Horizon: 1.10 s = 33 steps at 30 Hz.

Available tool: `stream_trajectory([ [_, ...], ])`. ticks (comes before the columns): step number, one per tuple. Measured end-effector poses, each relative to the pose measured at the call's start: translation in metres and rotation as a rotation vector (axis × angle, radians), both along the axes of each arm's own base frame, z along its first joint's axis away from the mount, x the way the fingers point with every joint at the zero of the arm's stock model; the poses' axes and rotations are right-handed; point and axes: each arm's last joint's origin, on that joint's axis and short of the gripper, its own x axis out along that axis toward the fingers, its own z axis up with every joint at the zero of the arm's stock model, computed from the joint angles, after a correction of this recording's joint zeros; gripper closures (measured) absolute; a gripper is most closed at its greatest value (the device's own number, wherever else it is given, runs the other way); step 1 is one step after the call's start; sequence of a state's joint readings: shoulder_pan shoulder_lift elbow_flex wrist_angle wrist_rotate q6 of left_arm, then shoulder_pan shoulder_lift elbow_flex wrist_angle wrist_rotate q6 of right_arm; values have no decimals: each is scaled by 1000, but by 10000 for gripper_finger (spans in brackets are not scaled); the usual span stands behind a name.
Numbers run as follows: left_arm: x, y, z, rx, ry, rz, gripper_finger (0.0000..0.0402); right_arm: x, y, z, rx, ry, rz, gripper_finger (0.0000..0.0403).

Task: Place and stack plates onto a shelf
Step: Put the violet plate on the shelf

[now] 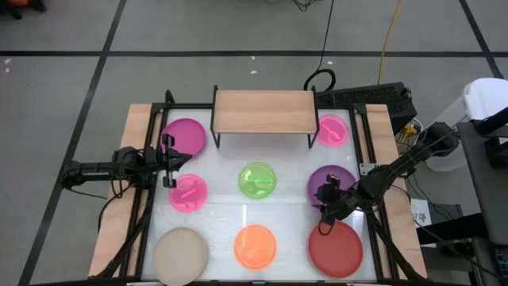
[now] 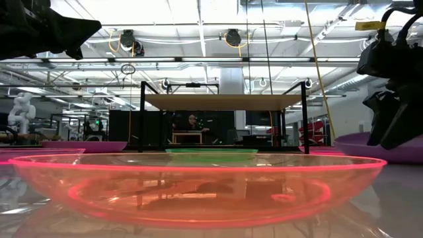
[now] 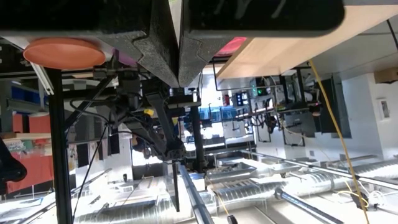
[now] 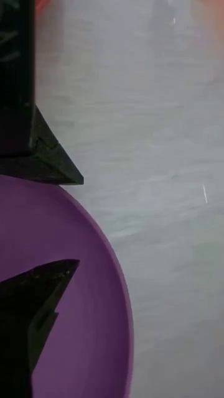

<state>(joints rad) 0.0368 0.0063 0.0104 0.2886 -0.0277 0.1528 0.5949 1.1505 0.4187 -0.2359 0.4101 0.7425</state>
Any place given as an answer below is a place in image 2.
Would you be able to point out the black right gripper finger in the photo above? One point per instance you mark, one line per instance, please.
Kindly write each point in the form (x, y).
(383, 112)
(408, 115)

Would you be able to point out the opaque lilac plate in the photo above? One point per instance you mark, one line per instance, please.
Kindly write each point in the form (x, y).
(357, 148)

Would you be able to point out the opaque magenta plate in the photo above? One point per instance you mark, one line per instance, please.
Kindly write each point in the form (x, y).
(86, 146)

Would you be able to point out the translucent coral pink plate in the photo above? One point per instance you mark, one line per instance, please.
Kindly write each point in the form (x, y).
(33, 153)

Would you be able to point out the translucent green plate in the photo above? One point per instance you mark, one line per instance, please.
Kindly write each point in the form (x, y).
(211, 151)

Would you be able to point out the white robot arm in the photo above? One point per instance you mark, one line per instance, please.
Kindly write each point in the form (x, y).
(22, 109)

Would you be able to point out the wooden shelf board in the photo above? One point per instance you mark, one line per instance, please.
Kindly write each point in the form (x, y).
(224, 102)

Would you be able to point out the yellow tag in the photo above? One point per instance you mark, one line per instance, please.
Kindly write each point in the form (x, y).
(369, 25)

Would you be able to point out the red bin rack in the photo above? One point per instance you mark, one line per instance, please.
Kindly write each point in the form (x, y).
(313, 132)

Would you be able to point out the black partition screen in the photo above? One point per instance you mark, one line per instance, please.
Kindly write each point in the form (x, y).
(132, 125)

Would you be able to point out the long ceiling light strip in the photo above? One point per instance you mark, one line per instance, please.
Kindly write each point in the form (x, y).
(178, 59)

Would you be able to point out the person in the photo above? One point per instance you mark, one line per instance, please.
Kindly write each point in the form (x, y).
(193, 122)

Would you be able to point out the small wooden table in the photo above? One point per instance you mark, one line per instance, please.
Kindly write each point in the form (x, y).
(187, 133)

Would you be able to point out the translucent orange plate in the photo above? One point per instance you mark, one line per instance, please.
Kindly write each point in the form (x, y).
(198, 198)

